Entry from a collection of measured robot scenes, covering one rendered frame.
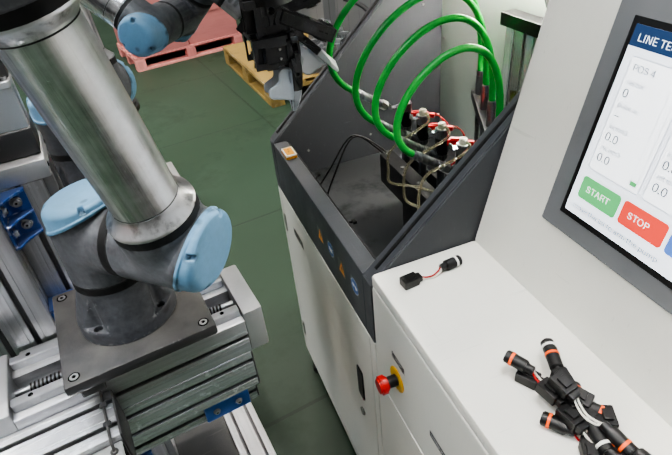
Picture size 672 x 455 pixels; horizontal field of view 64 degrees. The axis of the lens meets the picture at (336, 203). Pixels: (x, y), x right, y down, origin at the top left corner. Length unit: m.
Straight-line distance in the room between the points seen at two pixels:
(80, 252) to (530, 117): 0.71
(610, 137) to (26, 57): 0.70
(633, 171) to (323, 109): 0.95
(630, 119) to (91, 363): 0.82
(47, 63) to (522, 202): 0.72
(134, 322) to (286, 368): 1.32
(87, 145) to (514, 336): 0.65
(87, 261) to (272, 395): 1.37
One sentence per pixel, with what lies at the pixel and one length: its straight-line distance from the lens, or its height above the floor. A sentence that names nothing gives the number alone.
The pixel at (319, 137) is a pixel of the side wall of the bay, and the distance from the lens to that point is 1.57.
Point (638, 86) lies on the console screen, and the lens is 0.80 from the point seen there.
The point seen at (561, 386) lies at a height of 1.03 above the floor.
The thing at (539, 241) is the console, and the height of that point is 1.07.
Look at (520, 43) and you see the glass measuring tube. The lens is 1.31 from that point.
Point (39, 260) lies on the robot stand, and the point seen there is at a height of 1.07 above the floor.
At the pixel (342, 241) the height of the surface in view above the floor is 0.95.
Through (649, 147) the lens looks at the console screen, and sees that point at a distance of 0.79.
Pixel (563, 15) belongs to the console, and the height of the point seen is 1.39.
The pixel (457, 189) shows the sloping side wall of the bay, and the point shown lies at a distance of 0.97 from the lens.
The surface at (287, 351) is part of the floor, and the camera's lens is 2.19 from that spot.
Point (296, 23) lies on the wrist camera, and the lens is 0.96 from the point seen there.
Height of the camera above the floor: 1.63
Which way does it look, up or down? 34 degrees down
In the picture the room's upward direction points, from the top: 6 degrees counter-clockwise
